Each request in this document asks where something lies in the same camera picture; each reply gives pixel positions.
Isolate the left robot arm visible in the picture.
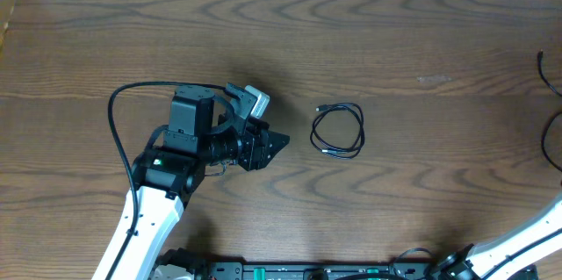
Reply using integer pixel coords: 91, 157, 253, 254
94, 83, 290, 279

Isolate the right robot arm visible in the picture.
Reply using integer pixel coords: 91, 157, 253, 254
431, 195, 561, 280

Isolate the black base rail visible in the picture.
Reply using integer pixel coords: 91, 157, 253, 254
148, 248, 440, 280

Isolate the left camera black cable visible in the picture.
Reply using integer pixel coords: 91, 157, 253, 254
103, 80, 229, 280

